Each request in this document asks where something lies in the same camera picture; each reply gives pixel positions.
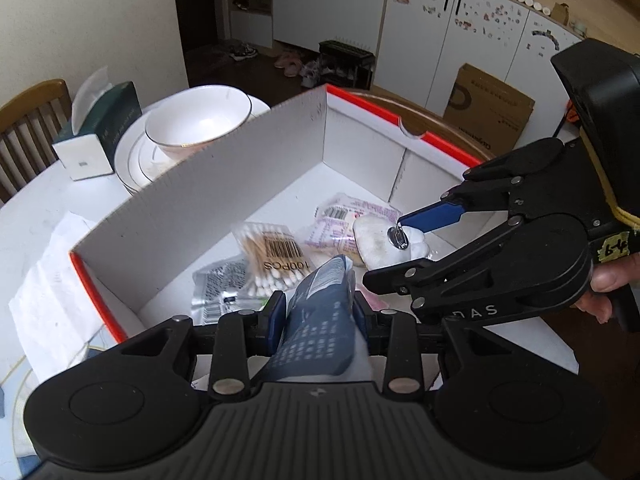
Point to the purple snack packet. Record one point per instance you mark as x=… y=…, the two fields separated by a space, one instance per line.
x=332 y=225

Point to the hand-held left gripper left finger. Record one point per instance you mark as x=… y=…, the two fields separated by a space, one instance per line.
x=276 y=316

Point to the person's right hand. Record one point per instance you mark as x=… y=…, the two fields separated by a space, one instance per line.
x=615 y=275

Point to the red and white cardboard box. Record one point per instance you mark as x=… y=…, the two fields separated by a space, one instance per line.
x=210 y=190

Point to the white cotton pad pack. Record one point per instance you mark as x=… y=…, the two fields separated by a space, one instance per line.
x=375 y=245

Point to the wooden chair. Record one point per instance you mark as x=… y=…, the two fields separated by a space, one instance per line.
x=30 y=130

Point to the white and blue tissue pack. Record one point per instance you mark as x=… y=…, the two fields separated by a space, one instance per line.
x=320 y=320

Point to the brown flat cardboard box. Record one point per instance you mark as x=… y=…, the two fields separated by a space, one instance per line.
x=487 y=110

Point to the pink slippers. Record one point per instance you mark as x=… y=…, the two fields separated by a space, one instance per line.
x=287 y=62

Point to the black shoe rack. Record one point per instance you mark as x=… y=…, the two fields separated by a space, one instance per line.
x=345 y=62

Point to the dark green tissue box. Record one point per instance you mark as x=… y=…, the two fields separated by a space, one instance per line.
x=100 y=135

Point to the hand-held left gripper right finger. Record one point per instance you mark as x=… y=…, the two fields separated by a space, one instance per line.
x=360 y=316

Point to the white shoes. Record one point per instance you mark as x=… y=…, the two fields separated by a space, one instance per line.
x=310 y=72

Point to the white paper towel sheets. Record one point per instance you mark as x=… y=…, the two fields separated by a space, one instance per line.
x=55 y=280

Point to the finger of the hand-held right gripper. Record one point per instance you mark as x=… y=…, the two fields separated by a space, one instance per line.
x=435 y=216
x=400 y=277

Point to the dark sneakers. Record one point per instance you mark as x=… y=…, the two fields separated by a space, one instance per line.
x=243 y=52

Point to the silver printed packet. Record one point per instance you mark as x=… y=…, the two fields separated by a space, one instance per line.
x=220 y=287

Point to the white wall cabinets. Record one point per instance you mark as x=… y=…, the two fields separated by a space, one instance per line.
x=425 y=25

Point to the white gold-rimmed bowl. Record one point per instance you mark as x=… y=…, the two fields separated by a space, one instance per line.
x=195 y=120

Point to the cotton swab pack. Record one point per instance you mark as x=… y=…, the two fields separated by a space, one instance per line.
x=272 y=255

